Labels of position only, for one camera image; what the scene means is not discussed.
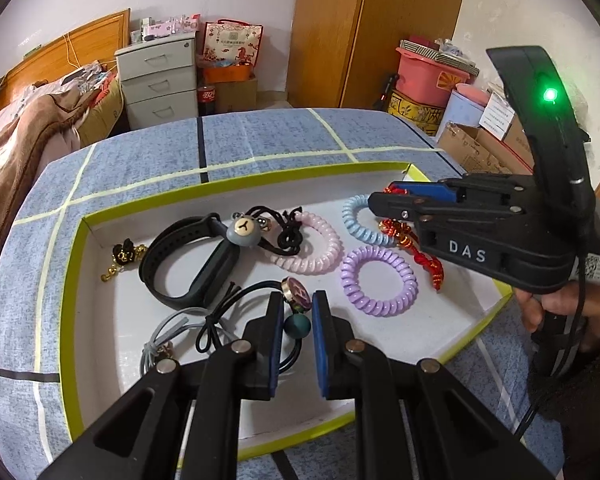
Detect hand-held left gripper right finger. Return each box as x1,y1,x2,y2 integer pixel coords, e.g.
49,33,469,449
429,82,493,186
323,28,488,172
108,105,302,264
311,290,556,480

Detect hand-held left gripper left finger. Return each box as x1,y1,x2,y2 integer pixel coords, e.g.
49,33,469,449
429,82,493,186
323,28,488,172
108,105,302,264
40,290,287,480

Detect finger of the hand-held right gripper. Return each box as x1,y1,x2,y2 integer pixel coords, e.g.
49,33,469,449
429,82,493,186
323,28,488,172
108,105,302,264
369,191,526,225
390,172,536,202

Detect teal ball hair tie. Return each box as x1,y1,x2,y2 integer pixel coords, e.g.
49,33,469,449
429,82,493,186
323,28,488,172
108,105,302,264
275,312,313,376

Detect round badge black hair tie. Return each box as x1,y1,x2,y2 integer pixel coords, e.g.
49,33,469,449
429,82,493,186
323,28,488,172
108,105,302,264
195,276,313,356

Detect purple spiral hair tie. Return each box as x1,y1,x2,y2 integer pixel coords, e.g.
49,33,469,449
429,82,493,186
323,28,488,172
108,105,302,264
340,245,419,318

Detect pink spiral hair tie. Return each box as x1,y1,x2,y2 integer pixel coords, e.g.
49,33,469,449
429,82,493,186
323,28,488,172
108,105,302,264
271,211,343,275

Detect bear charm black hair tie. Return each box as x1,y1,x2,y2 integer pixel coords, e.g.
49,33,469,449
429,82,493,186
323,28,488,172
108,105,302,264
227,205,306,256

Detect grey cord hair tie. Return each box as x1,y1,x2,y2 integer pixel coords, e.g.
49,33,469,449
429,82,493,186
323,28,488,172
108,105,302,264
139,307,241,376

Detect green-edged white cardboard box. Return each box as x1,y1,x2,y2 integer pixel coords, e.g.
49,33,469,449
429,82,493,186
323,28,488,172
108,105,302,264
60,161,516,463

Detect gold black charm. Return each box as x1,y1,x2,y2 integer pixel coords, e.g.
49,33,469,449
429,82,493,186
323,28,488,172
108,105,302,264
100,240,148,283

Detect person's right forearm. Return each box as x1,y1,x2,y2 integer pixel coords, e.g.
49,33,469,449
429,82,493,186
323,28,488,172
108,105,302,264
525,332,600,480

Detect large cardboard box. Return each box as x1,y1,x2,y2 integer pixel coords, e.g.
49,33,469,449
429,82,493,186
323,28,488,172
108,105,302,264
437,117,536,176

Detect yellow tin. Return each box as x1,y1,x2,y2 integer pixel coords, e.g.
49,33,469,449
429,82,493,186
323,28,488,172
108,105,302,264
386,89,443,136

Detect pale blue pink-lidded bucket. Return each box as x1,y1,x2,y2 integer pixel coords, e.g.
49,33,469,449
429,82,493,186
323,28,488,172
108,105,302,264
446,84,491,133

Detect black fitness band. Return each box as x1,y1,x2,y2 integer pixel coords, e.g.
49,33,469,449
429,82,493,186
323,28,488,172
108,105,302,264
139,214,241,311

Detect white paper sheet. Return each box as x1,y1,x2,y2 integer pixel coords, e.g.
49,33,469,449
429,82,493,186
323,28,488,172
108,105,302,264
480,91,517,142

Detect red black tool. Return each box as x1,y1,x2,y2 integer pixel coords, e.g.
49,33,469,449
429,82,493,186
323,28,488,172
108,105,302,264
379,74,401,110

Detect pink plastic bin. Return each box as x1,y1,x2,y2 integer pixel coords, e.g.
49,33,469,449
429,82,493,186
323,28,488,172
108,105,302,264
396,49,472,108

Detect blue plaid tablecloth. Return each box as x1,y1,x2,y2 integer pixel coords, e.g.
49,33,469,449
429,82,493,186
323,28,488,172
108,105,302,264
0,107,531,480

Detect large wooden wardrobe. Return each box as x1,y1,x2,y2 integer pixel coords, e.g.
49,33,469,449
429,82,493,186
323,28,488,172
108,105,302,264
289,0,471,111

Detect small cardboard box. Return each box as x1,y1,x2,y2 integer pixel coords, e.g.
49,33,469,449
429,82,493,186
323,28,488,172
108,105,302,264
215,72,258,113

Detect orange box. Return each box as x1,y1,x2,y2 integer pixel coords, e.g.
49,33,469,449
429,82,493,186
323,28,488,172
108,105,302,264
202,64,253,85

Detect cola bottle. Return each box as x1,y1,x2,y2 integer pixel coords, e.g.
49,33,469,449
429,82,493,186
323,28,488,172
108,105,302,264
198,85,218,117

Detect red gift bag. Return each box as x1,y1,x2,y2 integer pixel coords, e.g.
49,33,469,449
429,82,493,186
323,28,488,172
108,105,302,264
201,20,264,68

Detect grey drawer cabinet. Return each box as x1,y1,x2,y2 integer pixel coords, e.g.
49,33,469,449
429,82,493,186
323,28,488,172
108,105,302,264
116,38,201,131

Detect pink packet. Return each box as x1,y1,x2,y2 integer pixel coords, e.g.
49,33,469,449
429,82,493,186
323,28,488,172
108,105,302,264
141,14,201,41

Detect brown blanket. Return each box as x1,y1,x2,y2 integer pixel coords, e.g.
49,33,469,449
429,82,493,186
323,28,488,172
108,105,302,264
0,91,88,281

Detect wooden bed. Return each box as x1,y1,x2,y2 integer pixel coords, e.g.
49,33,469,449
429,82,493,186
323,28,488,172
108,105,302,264
0,8,132,211

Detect blue spiral hair tie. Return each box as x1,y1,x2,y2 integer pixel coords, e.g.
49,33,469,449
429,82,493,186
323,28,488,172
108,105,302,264
341,193,401,247

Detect black cable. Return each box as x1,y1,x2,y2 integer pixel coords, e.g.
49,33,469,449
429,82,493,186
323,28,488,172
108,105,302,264
512,175,596,443

